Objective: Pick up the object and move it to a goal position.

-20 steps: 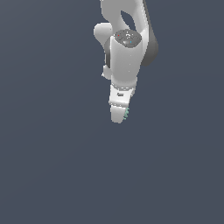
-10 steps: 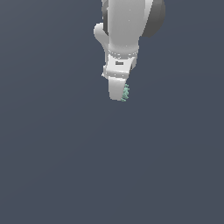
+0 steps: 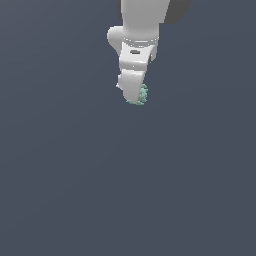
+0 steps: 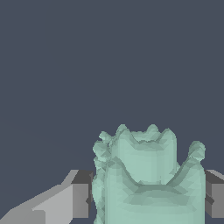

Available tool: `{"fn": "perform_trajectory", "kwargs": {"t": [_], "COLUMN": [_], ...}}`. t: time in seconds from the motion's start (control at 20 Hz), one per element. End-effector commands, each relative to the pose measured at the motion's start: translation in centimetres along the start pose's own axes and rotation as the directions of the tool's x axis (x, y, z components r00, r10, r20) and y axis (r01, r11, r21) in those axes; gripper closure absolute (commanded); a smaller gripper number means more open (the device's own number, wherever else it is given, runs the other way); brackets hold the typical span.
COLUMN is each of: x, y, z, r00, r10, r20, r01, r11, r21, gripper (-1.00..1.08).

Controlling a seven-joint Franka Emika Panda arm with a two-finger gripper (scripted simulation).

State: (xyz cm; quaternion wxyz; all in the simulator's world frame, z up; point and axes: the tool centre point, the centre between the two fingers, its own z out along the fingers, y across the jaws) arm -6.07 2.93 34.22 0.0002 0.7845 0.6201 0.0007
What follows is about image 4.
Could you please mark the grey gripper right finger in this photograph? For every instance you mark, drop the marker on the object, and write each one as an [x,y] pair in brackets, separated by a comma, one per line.
[215,195]

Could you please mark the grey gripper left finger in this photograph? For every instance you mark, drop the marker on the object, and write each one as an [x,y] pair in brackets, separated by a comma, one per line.
[58,201]

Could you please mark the pale green crown-shaped object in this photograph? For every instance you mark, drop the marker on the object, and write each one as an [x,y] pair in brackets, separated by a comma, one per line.
[151,180]

